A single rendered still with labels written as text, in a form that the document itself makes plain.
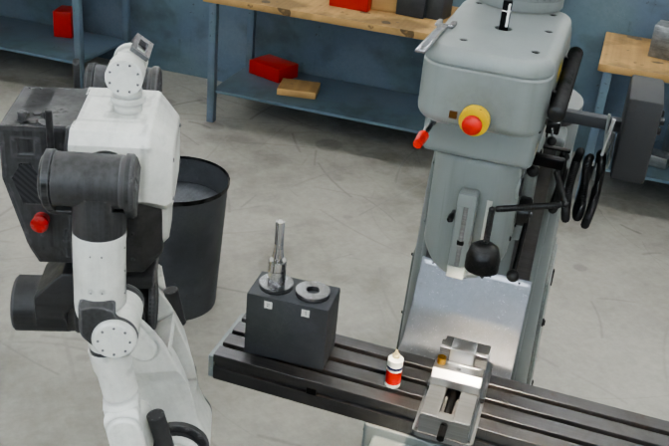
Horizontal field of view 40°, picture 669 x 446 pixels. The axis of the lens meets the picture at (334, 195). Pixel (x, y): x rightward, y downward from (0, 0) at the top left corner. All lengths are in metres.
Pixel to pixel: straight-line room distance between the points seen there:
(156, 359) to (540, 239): 1.16
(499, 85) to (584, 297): 3.10
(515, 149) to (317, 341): 0.77
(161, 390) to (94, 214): 0.57
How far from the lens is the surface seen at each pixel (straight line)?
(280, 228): 2.30
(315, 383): 2.39
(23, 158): 1.69
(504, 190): 2.03
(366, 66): 6.65
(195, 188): 4.27
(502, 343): 2.65
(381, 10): 5.99
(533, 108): 1.82
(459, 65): 1.81
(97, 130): 1.64
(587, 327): 4.59
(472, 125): 1.79
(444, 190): 2.05
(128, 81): 1.65
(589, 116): 2.34
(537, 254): 2.60
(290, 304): 2.34
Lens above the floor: 2.40
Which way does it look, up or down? 26 degrees down
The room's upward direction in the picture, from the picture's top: 5 degrees clockwise
